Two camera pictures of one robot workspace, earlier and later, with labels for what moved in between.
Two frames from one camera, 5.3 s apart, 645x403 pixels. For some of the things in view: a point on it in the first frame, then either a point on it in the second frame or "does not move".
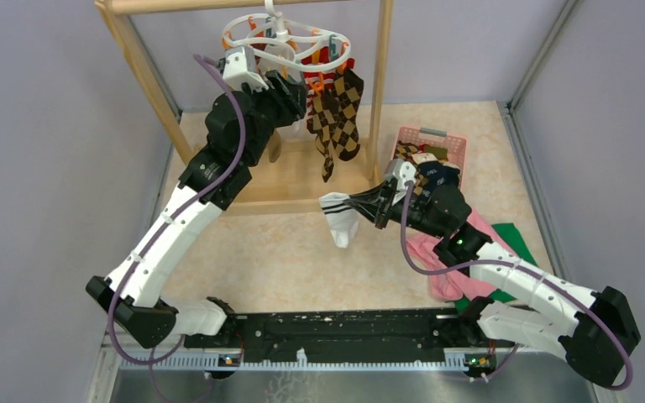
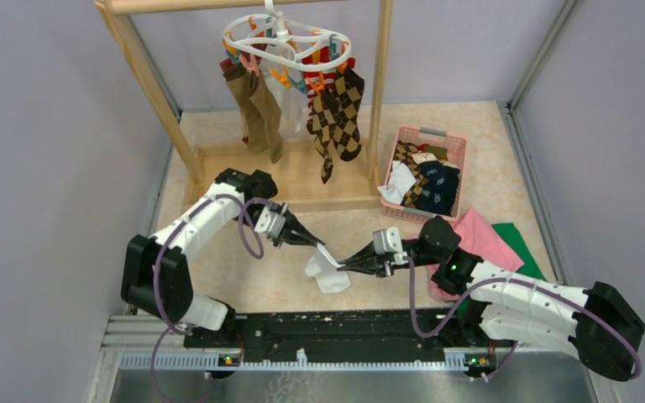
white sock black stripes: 343,222 to 329,278
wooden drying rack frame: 285,176 does not move
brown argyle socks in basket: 405,151 does not move
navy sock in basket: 435,175 does not move
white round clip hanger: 305,45 does not move
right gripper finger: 374,196 to 366,256
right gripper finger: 369,208 to 370,265
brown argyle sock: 348,89 does not move
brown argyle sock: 321,122 does not move
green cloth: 511,235 does not move
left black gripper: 289,97 to 299,235
